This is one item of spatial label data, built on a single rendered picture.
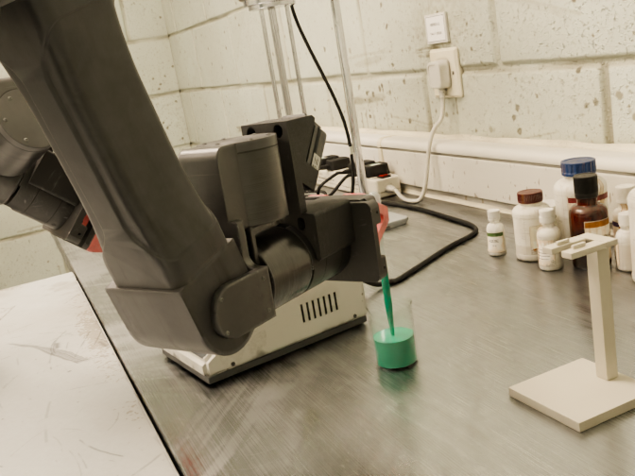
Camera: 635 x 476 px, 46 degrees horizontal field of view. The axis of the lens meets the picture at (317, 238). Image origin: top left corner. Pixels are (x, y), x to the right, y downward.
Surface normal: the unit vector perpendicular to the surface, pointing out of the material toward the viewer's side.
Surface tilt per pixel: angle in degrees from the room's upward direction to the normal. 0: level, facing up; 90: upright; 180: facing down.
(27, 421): 0
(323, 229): 90
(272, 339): 90
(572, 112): 90
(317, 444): 0
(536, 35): 90
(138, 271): 108
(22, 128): 67
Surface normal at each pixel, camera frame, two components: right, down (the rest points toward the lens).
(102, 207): -0.47, 0.56
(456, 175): -0.90, 0.24
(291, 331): 0.54, 0.11
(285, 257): 0.66, -0.45
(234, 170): 0.82, 0.00
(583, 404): -0.16, -0.96
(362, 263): -0.55, 0.26
